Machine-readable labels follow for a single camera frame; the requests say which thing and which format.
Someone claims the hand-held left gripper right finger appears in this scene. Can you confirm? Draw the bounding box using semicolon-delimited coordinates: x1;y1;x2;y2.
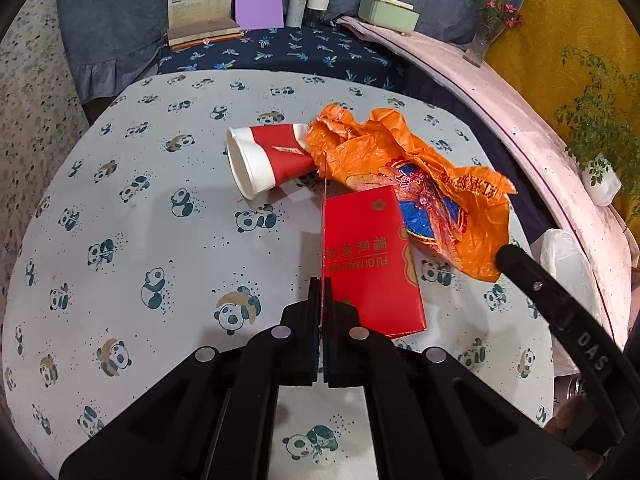
322;277;588;480

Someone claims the blue-grey fabric cover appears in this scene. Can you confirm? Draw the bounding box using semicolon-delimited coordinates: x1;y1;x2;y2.
55;0;536;106

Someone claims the glass vase with pink flowers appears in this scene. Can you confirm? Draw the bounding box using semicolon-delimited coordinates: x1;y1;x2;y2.
462;0;523;68

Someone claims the pale green tissue box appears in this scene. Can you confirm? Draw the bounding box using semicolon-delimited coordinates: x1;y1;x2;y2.
357;0;420;36

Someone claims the orange plastic bag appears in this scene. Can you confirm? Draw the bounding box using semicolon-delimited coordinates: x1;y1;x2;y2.
305;103;518;283

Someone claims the pink cloth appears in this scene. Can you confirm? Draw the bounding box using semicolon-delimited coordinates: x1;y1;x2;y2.
337;15;633;351

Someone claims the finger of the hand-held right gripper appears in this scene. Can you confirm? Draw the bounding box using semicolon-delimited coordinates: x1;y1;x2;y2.
495;243;576;326

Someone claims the red and white paper cup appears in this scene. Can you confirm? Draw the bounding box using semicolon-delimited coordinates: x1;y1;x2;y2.
225;122;318;200

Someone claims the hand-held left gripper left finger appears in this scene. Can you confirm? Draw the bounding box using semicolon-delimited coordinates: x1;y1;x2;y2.
59;277;323;480

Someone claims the beige open card box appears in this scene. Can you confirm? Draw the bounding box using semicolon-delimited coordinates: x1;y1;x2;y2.
166;0;245;52

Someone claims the bin with white bag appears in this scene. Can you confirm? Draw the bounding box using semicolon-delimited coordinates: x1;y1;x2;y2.
530;228;601;376

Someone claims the dark blue patterned cloth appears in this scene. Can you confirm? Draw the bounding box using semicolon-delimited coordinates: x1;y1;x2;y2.
157;25;406;93

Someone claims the yellow cloth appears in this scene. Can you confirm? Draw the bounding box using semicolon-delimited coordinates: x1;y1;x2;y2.
485;0;640;231

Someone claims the green plant in white pot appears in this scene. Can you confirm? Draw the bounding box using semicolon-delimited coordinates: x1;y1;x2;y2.
552;45;640;233

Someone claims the red paper envelope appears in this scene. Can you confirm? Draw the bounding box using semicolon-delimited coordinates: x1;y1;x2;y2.
318;152;427;339

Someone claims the white jar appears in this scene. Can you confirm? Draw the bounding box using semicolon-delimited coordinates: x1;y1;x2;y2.
306;0;333;26

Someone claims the purple notebook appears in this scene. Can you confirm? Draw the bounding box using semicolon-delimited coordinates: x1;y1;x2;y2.
234;0;284;31

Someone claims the slim white bottle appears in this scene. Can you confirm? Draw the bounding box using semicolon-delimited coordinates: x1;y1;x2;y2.
285;0;308;29

